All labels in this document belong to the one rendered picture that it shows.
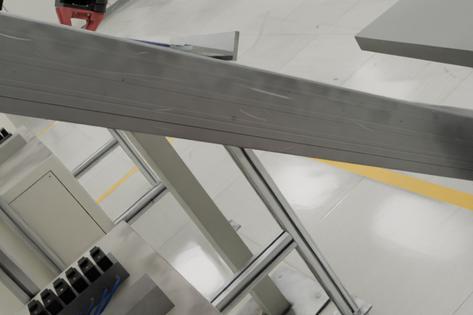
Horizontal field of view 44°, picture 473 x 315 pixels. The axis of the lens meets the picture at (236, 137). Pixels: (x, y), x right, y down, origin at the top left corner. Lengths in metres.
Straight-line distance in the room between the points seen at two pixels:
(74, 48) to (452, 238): 1.35
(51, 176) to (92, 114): 1.51
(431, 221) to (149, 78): 1.36
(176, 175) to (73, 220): 0.63
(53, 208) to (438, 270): 1.15
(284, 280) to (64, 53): 1.44
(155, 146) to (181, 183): 0.12
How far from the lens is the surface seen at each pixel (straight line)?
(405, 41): 1.21
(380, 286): 1.60
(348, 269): 1.69
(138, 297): 0.85
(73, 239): 1.98
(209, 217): 1.47
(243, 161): 1.26
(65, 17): 0.98
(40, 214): 1.94
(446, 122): 0.58
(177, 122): 0.42
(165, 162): 1.39
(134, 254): 1.05
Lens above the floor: 1.09
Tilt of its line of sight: 24 degrees down
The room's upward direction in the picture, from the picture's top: 34 degrees counter-clockwise
